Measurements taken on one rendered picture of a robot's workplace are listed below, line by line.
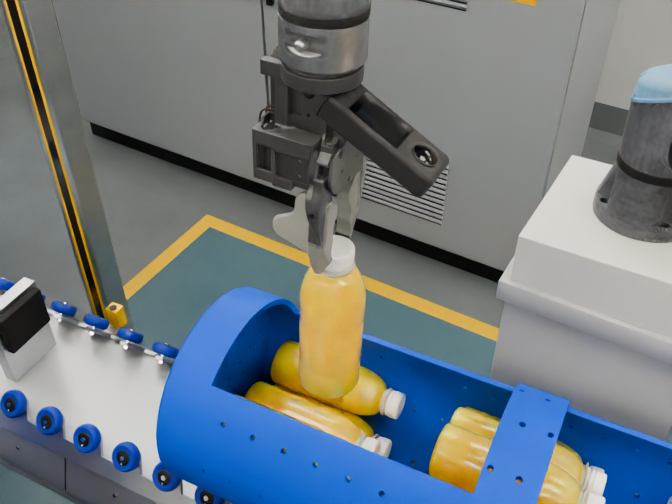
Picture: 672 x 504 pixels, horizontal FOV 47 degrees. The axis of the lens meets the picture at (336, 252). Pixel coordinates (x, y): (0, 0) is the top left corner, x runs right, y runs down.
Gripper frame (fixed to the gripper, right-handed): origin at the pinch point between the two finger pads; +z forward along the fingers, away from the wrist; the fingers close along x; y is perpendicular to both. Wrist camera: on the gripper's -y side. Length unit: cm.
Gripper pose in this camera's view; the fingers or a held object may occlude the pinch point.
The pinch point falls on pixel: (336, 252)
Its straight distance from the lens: 76.6
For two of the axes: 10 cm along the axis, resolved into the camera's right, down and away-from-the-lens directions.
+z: -0.4, 7.7, 6.3
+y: -8.9, -3.1, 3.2
